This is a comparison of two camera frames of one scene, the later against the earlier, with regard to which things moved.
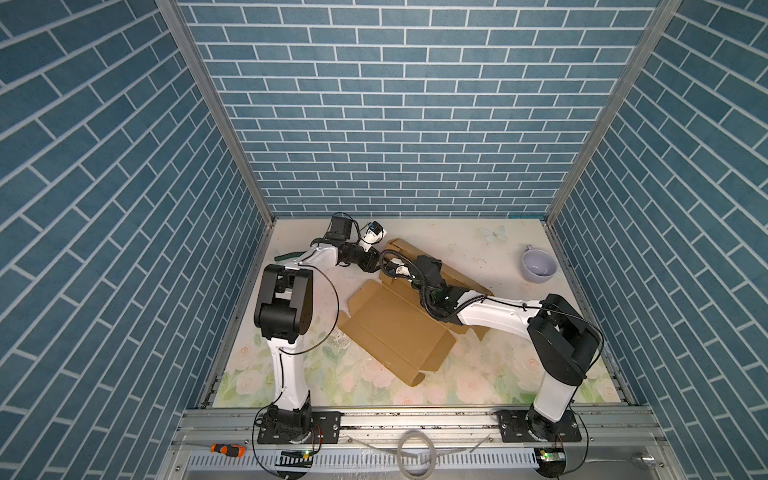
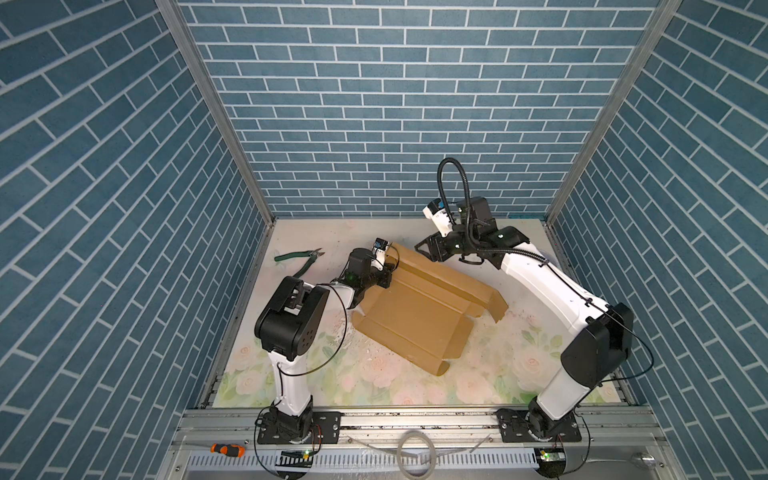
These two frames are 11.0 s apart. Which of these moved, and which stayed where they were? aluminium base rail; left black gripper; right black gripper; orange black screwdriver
Moved: right black gripper; left black gripper
Stayed: aluminium base rail; orange black screwdriver
